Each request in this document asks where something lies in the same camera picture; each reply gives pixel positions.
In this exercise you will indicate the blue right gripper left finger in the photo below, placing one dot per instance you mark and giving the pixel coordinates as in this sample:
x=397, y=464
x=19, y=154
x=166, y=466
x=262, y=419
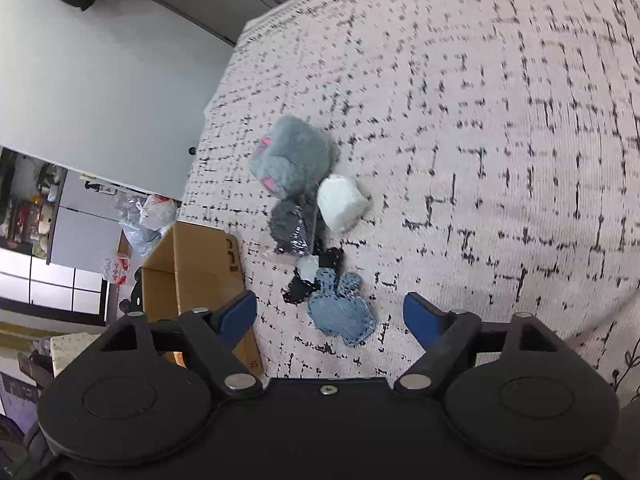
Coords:
x=235, y=319

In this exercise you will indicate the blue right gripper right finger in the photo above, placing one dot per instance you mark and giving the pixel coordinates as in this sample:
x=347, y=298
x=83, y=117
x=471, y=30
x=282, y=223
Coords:
x=425, y=322

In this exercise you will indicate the denim rabbit soft toy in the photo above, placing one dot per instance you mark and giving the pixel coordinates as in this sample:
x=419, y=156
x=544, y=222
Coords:
x=338, y=309

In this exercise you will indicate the black sparkly item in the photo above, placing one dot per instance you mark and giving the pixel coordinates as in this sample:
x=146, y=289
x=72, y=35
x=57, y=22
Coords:
x=292, y=225

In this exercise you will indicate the white soft roll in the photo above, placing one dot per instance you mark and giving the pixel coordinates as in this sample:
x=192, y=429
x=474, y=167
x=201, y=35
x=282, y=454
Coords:
x=341, y=203

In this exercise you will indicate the grey plush mouse toy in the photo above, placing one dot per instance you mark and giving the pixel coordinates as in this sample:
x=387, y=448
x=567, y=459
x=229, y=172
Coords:
x=292, y=157

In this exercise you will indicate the cardboard box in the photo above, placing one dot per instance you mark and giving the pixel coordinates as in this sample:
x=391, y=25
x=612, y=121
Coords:
x=196, y=267

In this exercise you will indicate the grey plastic bag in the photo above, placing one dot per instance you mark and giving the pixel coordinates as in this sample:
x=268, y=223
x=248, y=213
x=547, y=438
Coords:
x=141, y=239

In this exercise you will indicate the white plastic bag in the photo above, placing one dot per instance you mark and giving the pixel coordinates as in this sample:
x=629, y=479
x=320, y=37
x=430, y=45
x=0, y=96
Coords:
x=158, y=212

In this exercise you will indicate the dotted cream cloth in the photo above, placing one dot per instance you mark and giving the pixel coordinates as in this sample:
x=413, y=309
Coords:
x=64, y=349

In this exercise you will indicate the patterned white bed cover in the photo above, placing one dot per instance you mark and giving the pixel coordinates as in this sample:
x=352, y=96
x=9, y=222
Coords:
x=498, y=142

